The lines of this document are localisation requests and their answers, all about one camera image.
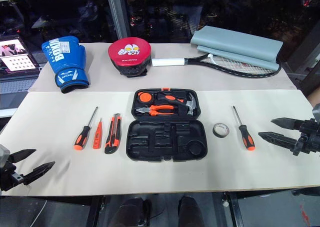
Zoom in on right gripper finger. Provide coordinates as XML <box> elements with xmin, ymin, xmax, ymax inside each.
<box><xmin>270</xmin><ymin>117</ymin><xmax>305</xmax><ymax>132</ymax></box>
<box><xmin>257</xmin><ymin>131</ymin><xmax>300</xmax><ymax>148</ymax></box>

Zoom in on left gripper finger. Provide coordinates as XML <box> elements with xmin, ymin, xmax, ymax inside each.
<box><xmin>9</xmin><ymin>148</ymin><xmax>37</xmax><ymax>163</ymax></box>
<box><xmin>23</xmin><ymin>161</ymin><xmax>56</xmax><ymax>186</ymax></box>

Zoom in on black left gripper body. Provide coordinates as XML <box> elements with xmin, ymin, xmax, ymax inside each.
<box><xmin>0</xmin><ymin>159</ymin><xmax>26</xmax><ymax>192</ymax></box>

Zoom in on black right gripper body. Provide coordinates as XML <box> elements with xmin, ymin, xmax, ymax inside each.
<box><xmin>292</xmin><ymin>117</ymin><xmax>320</xmax><ymax>157</ymax></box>

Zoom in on orange black handled screwdriver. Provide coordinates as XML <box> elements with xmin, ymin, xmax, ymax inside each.
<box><xmin>73</xmin><ymin>106</ymin><xmax>99</xmax><ymax>151</ymax></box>
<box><xmin>232</xmin><ymin>105</ymin><xmax>256</xmax><ymax>152</ymax></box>

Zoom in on black electrical tape roll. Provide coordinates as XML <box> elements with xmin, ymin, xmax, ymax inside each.
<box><xmin>212</xmin><ymin>122</ymin><xmax>231</xmax><ymax>139</ymax></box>

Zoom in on orange voltage tester pen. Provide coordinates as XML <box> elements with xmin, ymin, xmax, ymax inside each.
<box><xmin>92</xmin><ymin>117</ymin><xmax>104</xmax><ymax>150</ymax></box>

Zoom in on orange black utility knife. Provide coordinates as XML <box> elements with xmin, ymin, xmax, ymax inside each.
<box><xmin>104</xmin><ymin>113</ymin><xmax>123</xmax><ymax>155</ymax></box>

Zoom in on black plastic tool case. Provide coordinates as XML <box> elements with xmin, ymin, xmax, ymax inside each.
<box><xmin>126</xmin><ymin>87</ymin><xmax>209</xmax><ymax>162</ymax></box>

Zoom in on bystander person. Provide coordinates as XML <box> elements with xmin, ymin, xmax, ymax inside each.
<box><xmin>306</xmin><ymin>86</ymin><xmax>320</xmax><ymax>106</ymax></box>

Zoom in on open laptop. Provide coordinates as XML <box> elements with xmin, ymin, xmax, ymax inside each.
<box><xmin>0</xmin><ymin>34</ymin><xmax>44</xmax><ymax>112</ymax></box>

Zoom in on black table leg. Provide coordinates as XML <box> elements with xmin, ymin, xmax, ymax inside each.
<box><xmin>86</xmin><ymin>195</ymin><xmax>107</xmax><ymax>227</ymax></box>
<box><xmin>224</xmin><ymin>191</ymin><xmax>242</xmax><ymax>227</ymax></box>

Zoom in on grey folded mat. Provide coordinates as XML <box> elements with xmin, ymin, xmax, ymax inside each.
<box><xmin>190</xmin><ymin>25</ymin><xmax>284</xmax><ymax>71</ymax></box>

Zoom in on blue boxing glove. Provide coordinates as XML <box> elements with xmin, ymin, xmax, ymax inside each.
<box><xmin>40</xmin><ymin>35</ymin><xmax>91</xmax><ymax>94</ymax></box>

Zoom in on dark rounded shape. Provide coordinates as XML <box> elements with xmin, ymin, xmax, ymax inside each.
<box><xmin>177</xmin><ymin>195</ymin><xmax>204</xmax><ymax>227</ymax></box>
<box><xmin>116</xmin><ymin>196</ymin><xmax>152</xmax><ymax>227</ymax></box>

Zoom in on orange black tape measure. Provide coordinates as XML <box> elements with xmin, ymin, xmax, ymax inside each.
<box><xmin>138</xmin><ymin>91</ymin><xmax>153</xmax><ymax>105</ymax></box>

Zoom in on black white tennis racket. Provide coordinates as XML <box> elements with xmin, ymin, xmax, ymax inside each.
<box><xmin>151</xmin><ymin>53</ymin><xmax>282</xmax><ymax>79</ymax></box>

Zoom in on red round punching pad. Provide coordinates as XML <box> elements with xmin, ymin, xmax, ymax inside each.
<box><xmin>107</xmin><ymin>39</ymin><xmax>153</xmax><ymax>78</ymax></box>

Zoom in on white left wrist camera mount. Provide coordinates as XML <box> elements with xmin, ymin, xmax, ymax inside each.
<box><xmin>0</xmin><ymin>143</ymin><xmax>11</xmax><ymax>169</ymax></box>

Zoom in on claw hammer black orange handle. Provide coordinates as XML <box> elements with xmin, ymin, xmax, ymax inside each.
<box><xmin>156</xmin><ymin>91</ymin><xmax>199</xmax><ymax>117</ymax></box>

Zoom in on orange handled pliers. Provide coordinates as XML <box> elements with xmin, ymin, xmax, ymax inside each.
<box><xmin>135</xmin><ymin>104</ymin><xmax>179</xmax><ymax>118</ymax></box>

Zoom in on grey window post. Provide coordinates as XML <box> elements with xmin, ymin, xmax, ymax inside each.
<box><xmin>108</xmin><ymin>0</ymin><xmax>131</xmax><ymax>44</ymax></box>

